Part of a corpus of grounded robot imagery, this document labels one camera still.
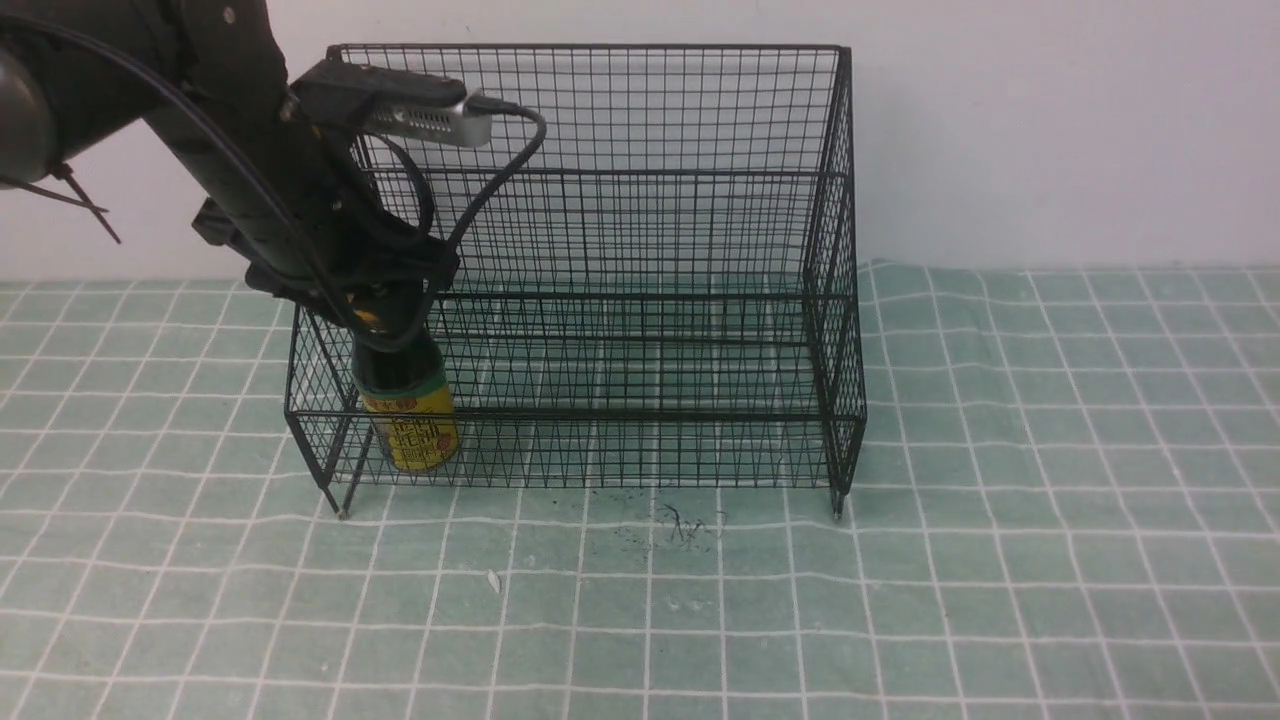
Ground black wire mesh shelf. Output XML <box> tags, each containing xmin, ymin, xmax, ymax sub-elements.
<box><xmin>284</xmin><ymin>44</ymin><xmax>868</xmax><ymax>518</ymax></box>

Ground black camera cable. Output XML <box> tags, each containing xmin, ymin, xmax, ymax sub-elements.
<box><xmin>349</xmin><ymin>95</ymin><xmax>548</xmax><ymax>351</ymax></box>

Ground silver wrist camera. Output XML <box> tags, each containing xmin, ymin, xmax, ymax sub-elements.
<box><xmin>292</xmin><ymin>59</ymin><xmax>493</xmax><ymax>149</ymax></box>

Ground seasoning bottle with orange cap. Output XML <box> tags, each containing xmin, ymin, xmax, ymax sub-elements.
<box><xmin>352</xmin><ymin>328</ymin><xmax>460</xmax><ymax>473</ymax></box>

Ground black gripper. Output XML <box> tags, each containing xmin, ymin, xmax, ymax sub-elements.
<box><xmin>192</xmin><ymin>95</ymin><xmax>461</xmax><ymax>345</ymax></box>

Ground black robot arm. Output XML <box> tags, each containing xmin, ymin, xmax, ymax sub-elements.
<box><xmin>3</xmin><ymin>1</ymin><xmax>470</xmax><ymax>351</ymax></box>

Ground green checkered tablecloth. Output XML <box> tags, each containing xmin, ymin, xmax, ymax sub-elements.
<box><xmin>3</xmin><ymin>263</ymin><xmax>1277</xmax><ymax>719</ymax></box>

